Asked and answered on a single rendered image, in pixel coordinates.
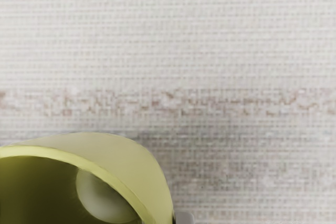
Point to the yellow-green cup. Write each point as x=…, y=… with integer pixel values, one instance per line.
x=126, y=155

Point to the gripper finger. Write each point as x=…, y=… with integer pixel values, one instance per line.
x=184, y=218

